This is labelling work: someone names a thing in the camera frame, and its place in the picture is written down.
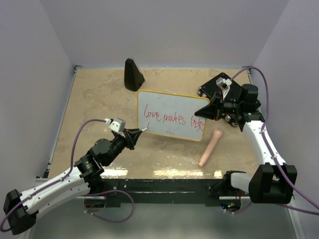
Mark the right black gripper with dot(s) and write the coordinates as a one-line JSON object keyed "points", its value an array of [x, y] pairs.
{"points": [[210, 111]]}

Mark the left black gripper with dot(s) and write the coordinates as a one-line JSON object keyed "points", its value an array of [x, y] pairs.
{"points": [[131, 137]]}

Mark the yellow framed whiteboard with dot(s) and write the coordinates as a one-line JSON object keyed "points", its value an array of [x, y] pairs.
{"points": [[171, 115]]}

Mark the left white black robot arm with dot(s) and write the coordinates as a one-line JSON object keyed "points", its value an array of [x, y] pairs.
{"points": [[83, 177]]}

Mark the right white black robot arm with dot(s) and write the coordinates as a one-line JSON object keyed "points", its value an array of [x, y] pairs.
{"points": [[273, 181]]}

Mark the black flat electronic box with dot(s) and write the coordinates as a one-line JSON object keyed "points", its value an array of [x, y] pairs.
{"points": [[247, 93]]}

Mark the black wedge stand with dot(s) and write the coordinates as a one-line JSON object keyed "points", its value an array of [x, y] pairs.
{"points": [[133, 77]]}

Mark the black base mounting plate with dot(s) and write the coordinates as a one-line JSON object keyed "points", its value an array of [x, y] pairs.
{"points": [[170, 191]]}

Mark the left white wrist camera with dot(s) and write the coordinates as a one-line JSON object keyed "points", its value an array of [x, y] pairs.
{"points": [[116, 125]]}

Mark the pink plastic handle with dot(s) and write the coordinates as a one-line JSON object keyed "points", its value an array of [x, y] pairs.
{"points": [[217, 134]]}

